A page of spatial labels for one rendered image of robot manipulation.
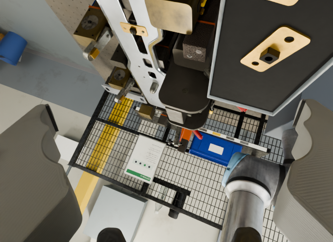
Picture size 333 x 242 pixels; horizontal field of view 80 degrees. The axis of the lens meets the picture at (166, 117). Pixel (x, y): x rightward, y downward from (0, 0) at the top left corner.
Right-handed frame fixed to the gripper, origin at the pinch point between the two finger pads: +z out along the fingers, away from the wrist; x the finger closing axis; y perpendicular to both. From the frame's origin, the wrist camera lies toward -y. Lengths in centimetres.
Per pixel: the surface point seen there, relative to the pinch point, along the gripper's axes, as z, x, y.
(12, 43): 364, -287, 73
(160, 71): 63, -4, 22
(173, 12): 30.2, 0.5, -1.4
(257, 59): 16.8, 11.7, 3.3
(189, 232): 152, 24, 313
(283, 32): 13.0, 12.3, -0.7
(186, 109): 32.0, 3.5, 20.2
